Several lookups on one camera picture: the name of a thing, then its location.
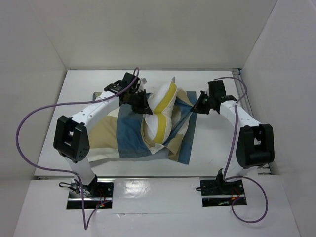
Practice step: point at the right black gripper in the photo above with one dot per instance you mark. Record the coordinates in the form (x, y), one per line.
(202, 102)

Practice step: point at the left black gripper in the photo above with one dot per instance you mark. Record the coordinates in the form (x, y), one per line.
(143, 108)

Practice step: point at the white pillow yellow edge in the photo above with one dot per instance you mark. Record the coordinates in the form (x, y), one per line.
(158, 125)

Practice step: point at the blue beige checked pillowcase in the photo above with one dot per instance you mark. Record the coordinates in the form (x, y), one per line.
(122, 133)

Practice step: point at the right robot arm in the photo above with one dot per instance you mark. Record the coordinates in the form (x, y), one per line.
(228, 110)

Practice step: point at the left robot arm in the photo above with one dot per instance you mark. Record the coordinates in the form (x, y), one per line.
(71, 138)

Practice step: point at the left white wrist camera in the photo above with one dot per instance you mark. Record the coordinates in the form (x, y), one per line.
(140, 84)

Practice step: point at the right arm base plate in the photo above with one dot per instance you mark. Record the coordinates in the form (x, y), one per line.
(213, 195)

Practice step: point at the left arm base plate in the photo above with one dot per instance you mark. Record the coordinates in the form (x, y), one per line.
(102, 194)

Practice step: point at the aluminium rail front edge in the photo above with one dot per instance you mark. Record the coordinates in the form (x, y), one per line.
(36, 177)

